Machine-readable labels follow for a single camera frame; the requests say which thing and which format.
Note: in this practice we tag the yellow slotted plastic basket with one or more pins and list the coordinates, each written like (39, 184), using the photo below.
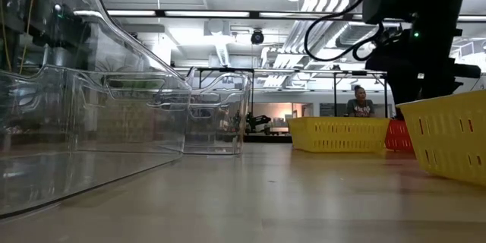
(338, 134)
(448, 136)

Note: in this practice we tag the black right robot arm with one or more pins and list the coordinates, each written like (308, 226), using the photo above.
(417, 64)

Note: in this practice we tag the black background robot arm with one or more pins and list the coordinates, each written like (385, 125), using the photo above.
(258, 121)

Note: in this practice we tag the small clear plastic bin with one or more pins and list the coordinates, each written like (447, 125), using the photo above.
(216, 136)

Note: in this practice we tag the person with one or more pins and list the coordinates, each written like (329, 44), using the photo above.
(360, 106)

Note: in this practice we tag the large clear plastic bin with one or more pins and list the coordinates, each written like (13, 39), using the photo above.
(114, 129)

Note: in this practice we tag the red slotted plastic basket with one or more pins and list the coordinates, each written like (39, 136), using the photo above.
(398, 136)

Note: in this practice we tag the black overhead camera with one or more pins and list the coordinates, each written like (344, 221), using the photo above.
(257, 37)

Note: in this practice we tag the black metal background frame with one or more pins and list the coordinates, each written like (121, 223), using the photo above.
(335, 95)

